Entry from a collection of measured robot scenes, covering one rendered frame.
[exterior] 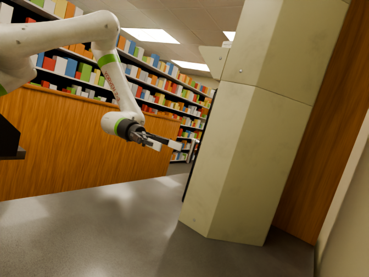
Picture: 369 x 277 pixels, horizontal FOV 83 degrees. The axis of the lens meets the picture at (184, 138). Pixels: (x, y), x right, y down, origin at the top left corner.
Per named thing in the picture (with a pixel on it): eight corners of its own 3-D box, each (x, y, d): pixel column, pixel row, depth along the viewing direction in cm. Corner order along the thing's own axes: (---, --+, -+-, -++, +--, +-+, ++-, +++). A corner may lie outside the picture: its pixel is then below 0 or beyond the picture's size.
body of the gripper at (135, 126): (128, 122, 87) (144, 128, 82) (143, 124, 94) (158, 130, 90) (124, 139, 88) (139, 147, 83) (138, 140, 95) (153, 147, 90)
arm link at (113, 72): (96, 73, 110) (107, 60, 104) (115, 75, 120) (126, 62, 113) (123, 136, 107) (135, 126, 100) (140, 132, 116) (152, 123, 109)
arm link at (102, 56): (87, 30, 105) (111, 29, 111) (87, 46, 116) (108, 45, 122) (101, 61, 103) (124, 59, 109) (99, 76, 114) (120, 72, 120)
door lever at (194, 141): (196, 167, 72) (200, 167, 74) (204, 140, 70) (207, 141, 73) (183, 161, 74) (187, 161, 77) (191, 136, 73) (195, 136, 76)
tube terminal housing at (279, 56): (272, 229, 84) (342, 34, 75) (250, 266, 56) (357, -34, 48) (217, 200, 97) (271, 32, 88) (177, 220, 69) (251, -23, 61)
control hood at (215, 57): (249, 101, 92) (256, 79, 90) (220, 79, 64) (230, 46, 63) (225, 96, 98) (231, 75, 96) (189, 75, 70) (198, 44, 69)
